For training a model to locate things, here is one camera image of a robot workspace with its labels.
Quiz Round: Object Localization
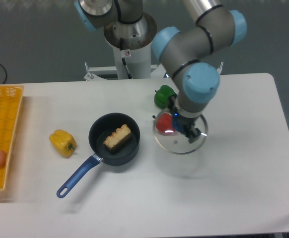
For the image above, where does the black cable on pedestal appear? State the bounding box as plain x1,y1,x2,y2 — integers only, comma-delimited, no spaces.
120,38,133,80

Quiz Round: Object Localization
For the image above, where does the glass pot lid blue knob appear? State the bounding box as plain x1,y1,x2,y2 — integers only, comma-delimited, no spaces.
153,109,209,155

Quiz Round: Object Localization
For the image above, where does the dark pot blue handle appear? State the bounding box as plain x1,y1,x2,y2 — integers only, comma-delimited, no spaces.
56,113,140,198

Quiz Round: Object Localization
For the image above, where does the yellow bell pepper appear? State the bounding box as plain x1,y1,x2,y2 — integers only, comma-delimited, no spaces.
49,129,76,158

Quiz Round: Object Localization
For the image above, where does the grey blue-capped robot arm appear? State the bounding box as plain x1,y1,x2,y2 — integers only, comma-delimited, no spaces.
74,0,247,143

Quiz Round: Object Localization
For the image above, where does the green bell pepper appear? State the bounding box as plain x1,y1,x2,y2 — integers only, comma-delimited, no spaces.
154,85,177,109

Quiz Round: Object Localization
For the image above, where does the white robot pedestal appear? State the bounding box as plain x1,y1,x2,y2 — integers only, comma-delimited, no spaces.
78,5,231,79

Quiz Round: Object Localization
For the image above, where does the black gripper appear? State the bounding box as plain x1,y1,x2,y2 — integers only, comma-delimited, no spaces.
168,95,201,144

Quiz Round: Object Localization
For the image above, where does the toasted bread slice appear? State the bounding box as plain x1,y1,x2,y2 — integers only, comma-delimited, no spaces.
103,124,132,152

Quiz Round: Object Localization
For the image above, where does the red bell pepper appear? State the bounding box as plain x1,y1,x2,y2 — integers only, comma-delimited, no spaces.
153,113,177,136

